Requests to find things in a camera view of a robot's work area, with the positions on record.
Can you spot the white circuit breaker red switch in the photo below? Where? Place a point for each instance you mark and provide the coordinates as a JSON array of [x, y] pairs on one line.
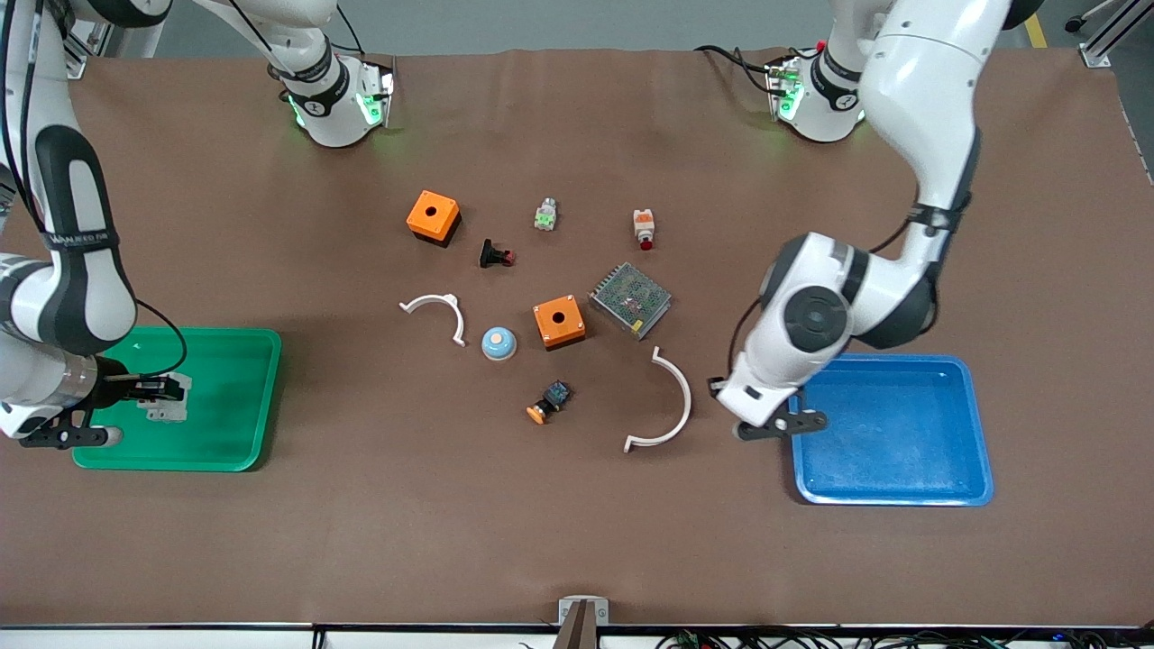
[[171, 411]]

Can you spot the large white pipe clamp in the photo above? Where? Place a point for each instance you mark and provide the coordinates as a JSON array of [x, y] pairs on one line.
[[682, 406]]

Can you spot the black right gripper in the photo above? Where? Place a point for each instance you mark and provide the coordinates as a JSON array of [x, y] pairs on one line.
[[115, 386]]

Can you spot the light blue round knob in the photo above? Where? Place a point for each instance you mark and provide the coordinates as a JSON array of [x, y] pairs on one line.
[[499, 343]]

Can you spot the orange single-hole button box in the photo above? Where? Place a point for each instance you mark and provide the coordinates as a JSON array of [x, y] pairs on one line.
[[433, 214], [559, 322]]

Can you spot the green plastic tray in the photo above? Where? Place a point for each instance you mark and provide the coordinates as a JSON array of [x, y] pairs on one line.
[[225, 406]]

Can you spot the orange button blue body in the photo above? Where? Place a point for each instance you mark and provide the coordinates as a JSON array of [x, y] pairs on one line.
[[550, 401]]

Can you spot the red and white switch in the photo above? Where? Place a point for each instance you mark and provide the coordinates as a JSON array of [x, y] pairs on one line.
[[644, 228]]

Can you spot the brown wedge-shaped post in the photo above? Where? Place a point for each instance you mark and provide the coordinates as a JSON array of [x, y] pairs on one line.
[[577, 631]]

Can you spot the aluminium frame profile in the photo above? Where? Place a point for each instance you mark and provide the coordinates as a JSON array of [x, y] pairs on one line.
[[86, 45], [1095, 54]]

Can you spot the grey metal table bracket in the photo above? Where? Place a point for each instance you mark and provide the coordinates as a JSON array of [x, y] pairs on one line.
[[568, 606]]

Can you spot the blue plastic tray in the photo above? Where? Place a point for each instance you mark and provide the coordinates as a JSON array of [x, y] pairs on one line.
[[902, 433]]

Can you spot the metal mesh power supply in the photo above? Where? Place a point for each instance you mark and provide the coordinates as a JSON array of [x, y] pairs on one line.
[[631, 299]]

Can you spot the green and white switch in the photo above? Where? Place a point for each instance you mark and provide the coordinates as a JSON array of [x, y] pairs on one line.
[[545, 215]]

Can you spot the brown table mat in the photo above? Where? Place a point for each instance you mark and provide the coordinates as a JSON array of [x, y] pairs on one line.
[[361, 541]]

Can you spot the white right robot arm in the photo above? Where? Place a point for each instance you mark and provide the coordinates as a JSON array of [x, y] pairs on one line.
[[81, 288]]

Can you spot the black push button switch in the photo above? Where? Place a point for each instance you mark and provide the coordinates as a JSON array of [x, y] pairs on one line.
[[494, 255]]

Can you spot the small white pipe clamp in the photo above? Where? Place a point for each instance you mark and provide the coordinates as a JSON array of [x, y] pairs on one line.
[[455, 315]]

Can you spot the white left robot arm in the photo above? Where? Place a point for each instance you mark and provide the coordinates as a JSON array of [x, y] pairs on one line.
[[929, 99]]

